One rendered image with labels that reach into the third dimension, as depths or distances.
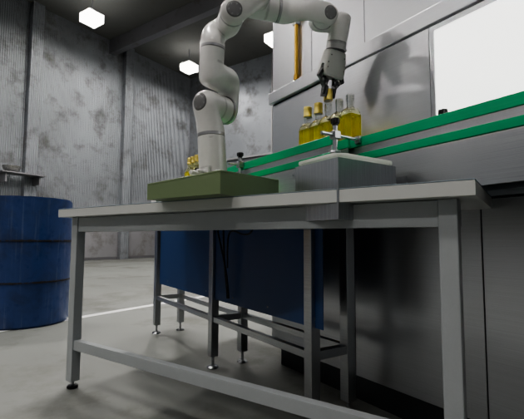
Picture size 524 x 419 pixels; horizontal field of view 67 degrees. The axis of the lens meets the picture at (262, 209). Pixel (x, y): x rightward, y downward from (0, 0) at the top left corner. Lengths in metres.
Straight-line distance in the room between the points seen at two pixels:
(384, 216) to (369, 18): 0.99
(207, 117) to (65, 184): 11.14
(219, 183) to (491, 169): 0.69
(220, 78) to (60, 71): 11.73
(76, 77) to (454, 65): 12.36
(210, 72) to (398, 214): 0.78
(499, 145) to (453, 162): 0.11
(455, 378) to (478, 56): 0.90
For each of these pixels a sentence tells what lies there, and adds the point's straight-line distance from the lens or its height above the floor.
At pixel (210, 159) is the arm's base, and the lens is 1.31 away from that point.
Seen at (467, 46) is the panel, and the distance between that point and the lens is 1.42.
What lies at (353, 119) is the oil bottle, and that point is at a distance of 1.44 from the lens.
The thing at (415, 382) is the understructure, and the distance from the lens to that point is 1.52.
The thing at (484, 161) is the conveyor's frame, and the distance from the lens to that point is 1.09.
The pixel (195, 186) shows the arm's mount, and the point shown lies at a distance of 1.17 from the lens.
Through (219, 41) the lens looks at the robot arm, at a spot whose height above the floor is 1.29.
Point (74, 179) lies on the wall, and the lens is 12.54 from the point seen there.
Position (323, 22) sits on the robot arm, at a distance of 1.55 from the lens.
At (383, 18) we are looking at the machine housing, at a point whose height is 1.46.
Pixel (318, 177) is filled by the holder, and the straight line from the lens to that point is 1.04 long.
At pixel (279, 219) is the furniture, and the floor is 0.68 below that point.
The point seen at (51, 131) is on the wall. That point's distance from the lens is 12.44.
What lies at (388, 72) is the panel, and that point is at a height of 1.23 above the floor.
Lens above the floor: 0.62
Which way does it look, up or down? 4 degrees up
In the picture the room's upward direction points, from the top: straight up
